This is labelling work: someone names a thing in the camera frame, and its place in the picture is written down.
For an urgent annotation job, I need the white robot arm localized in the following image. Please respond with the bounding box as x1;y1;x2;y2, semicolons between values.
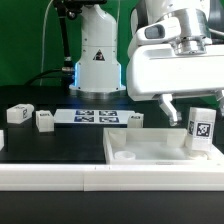
70;0;224;126

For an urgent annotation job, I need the black cable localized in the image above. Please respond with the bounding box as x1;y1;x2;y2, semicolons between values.
23;68;75;87

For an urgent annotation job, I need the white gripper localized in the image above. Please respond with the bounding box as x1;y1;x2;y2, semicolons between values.
126;44;224;126

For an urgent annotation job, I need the white obstacle wall front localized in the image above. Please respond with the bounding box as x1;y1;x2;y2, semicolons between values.
0;164;224;191

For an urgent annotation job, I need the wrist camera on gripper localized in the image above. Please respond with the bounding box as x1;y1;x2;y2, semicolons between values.
135;17;181;44

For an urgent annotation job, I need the white square tabletop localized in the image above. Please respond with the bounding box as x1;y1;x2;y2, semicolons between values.
103;128;224;165

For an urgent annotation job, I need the white obstacle wall left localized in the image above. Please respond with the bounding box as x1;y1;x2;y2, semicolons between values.
0;130;4;151

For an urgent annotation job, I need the white obstacle wall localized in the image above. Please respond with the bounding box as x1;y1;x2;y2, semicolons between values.
0;164;224;191
0;130;4;151

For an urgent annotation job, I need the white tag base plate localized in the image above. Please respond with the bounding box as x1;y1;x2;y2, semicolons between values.
54;109;134;124

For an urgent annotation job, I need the white cable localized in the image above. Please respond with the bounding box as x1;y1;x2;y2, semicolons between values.
39;0;55;78

